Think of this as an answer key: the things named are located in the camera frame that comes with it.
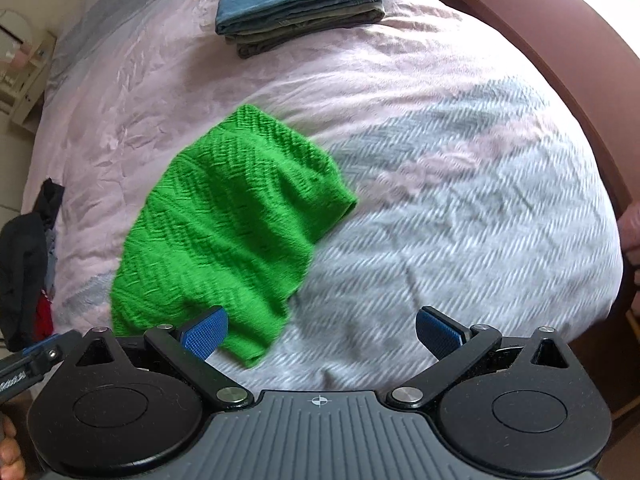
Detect pink cup on dresser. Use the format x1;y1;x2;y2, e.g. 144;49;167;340
10;51;29;70

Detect black garment in pile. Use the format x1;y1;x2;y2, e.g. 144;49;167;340
1;179;64;352

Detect pink grey bed quilt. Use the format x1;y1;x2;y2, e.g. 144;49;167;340
23;0;623;390

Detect folded grey dark clothes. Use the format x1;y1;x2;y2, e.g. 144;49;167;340
215;0;385;58

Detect green knitted sweater vest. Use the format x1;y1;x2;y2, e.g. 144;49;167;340
111;104;357;367

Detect person right hand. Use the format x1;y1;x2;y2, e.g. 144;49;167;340
617;202;640;320

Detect round vanity mirror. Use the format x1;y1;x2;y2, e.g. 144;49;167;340
1;9;34;54

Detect red garment in pile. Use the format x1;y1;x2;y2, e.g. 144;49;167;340
34;290;54;342

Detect white dressing table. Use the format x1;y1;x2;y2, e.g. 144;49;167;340
1;32;56;134

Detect person left hand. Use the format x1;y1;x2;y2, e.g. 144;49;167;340
0;415;26;480

